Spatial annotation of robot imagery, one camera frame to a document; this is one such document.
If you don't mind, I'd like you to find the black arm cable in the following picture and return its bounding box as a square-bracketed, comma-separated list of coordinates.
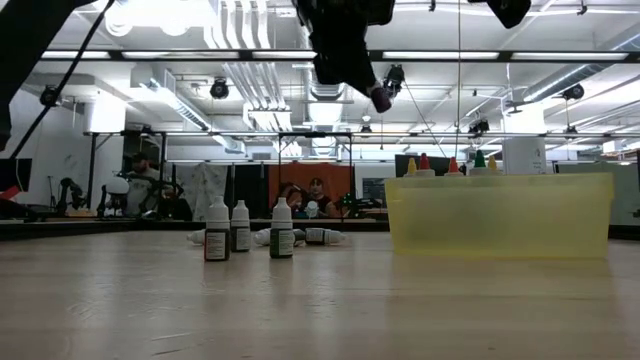
[10, 0, 117, 160]

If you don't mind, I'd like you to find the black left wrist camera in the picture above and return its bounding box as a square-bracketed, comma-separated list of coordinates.
[367, 0, 397, 27]

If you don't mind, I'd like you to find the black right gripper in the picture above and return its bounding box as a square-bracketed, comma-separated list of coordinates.
[467, 0, 532, 30]

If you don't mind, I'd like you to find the black table edge rail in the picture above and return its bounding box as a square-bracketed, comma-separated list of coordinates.
[0, 217, 640, 242]

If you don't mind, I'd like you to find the orange partition wall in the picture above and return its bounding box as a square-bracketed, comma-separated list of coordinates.
[267, 162, 355, 211]

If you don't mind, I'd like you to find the large red dye bottle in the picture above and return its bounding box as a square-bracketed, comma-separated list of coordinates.
[414, 152, 436, 178]

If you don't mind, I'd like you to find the small purple dye bottle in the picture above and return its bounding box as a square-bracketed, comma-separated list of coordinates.
[367, 83, 395, 114]

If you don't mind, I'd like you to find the person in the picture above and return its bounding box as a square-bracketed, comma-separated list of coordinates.
[123, 151, 169, 217]
[278, 180, 307, 217]
[305, 176, 337, 220]

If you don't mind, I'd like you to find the white patterned hanging cloth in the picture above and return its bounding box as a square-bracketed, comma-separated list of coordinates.
[174, 163, 230, 222]

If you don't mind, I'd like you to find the white building column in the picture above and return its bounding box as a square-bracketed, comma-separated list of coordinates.
[82, 97, 127, 135]
[501, 107, 548, 176]

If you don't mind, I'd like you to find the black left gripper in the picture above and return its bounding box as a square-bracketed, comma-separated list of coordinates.
[293, 0, 379, 97]

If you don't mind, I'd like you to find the white round lamp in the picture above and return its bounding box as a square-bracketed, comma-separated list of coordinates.
[105, 177, 130, 197]

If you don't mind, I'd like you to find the small brown dye bottle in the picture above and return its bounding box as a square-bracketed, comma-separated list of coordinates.
[203, 195, 232, 263]

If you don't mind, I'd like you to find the bright ring ceiling lamp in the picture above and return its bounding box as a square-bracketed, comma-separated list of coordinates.
[102, 0, 221, 39]

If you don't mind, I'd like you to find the dark chalkboard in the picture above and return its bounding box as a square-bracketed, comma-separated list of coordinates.
[362, 177, 386, 202]

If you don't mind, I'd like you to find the silver round ventilation duct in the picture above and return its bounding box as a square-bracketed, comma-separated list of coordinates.
[297, 29, 366, 104]

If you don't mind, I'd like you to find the small dark green dye bottle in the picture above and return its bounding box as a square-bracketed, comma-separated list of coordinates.
[269, 196, 295, 260]

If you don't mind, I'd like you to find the black monitor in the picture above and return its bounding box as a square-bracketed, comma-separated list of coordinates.
[0, 158, 33, 193]

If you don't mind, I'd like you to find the black overhead frame bar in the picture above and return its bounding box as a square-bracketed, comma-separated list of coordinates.
[0, 48, 640, 65]

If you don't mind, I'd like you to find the yellow translucent plastic bin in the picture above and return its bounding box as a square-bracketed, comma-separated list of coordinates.
[383, 172, 615, 260]

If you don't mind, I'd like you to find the large green dye bottle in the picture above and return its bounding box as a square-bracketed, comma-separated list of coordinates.
[469, 148, 492, 176]

